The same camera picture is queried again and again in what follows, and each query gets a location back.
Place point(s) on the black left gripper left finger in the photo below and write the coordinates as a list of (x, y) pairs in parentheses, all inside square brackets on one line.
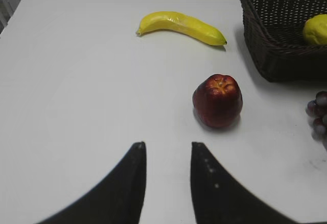
[(118, 198)]

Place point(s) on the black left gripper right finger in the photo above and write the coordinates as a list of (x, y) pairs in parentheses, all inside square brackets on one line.
[(218, 198)]

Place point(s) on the yellow lemon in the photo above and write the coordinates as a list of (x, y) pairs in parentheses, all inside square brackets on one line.
[(314, 31)]

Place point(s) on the dark brown wicker basket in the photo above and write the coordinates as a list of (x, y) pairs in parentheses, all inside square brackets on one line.
[(273, 36)]

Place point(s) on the dark red apple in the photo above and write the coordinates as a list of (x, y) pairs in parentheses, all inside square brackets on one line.
[(218, 101)]

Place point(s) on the purple grape bunch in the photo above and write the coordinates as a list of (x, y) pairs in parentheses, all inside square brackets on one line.
[(316, 110)]

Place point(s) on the yellow banana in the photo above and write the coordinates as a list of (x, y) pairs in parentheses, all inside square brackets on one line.
[(181, 23)]

